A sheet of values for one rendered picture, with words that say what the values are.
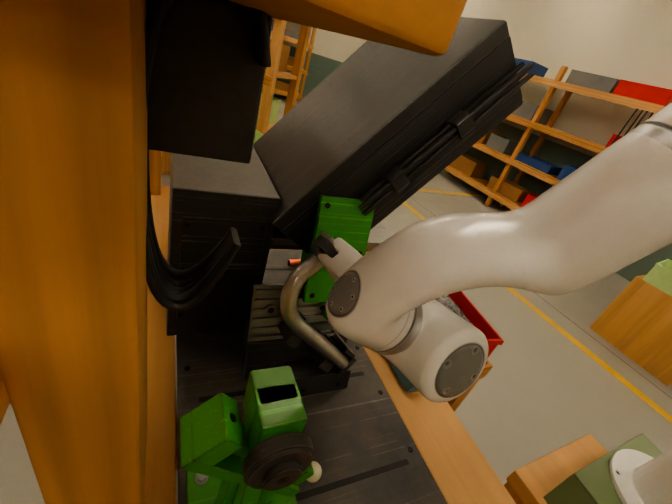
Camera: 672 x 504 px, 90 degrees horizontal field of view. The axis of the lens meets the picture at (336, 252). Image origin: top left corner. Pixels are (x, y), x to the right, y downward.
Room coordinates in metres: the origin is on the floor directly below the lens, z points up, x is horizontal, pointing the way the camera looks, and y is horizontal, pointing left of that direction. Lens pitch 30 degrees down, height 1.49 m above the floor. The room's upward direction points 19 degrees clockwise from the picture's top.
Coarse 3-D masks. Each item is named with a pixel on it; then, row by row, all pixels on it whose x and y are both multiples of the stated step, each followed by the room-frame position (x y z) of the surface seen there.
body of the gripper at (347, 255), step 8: (336, 240) 0.44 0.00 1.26; (336, 248) 0.42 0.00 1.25; (344, 248) 0.42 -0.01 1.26; (352, 248) 0.41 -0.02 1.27; (320, 256) 0.42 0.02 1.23; (328, 256) 0.41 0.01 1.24; (336, 256) 0.41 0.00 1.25; (344, 256) 0.40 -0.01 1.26; (352, 256) 0.40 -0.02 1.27; (360, 256) 0.39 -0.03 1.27; (328, 264) 0.40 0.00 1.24; (336, 264) 0.39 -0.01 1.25; (344, 264) 0.39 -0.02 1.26; (352, 264) 0.38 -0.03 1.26; (328, 272) 0.41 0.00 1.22; (336, 272) 0.38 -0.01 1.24; (336, 280) 0.39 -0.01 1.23
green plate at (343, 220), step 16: (320, 208) 0.55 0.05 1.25; (336, 208) 0.56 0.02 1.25; (352, 208) 0.58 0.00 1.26; (320, 224) 0.54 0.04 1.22; (336, 224) 0.56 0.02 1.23; (352, 224) 0.58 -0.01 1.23; (368, 224) 0.60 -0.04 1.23; (352, 240) 0.58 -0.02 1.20; (304, 256) 0.58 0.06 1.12; (320, 272) 0.53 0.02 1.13; (304, 288) 0.52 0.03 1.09; (320, 288) 0.53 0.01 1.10
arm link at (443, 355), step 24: (432, 312) 0.27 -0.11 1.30; (408, 336) 0.25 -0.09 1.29; (432, 336) 0.25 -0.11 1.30; (456, 336) 0.24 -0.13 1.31; (480, 336) 0.26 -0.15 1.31; (408, 360) 0.24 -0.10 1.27; (432, 360) 0.23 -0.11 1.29; (456, 360) 0.24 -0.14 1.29; (480, 360) 0.25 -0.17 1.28; (432, 384) 0.22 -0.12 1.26; (456, 384) 0.24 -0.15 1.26
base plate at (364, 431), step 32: (288, 256) 0.91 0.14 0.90; (192, 352) 0.45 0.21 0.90; (224, 352) 0.48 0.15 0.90; (192, 384) 0.38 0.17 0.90; (224, 384) 0.41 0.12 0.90; (352, 384) 0.50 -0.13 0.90; (320, 416) 0.41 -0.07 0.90; (352, 416) 0.43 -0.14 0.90; (384, 416) 0.45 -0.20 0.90; (320, 448) 0.35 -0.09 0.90; (352, 448) 0.37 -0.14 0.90; (384, 448) 0.39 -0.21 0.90; (416, 448) 0.41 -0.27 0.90; (320, 480) 0.30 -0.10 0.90; (352, 480) 0.31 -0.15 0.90; (384, 480) 0.33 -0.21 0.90; (416, 480) 0.35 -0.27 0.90
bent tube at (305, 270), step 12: (300, 264) 0.48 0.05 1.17; (312, 264) 0.48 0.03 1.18; (300, 276) 0.46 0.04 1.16; (288, 288) 0.45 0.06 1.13; (300, 288) 0.46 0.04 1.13; (288, 300) 0.45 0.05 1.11; (288, 312) 0.44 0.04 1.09; (288, 324) 0.44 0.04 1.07; (300, 324) 0.45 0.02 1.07; (300, 336) 0.45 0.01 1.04; (312, 336) 0.46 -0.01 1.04; (324, 348) 0.47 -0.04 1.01; (336, 348) 0.49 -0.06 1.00; (336, 360) 0.48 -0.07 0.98; (348, 360) 0.50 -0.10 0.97
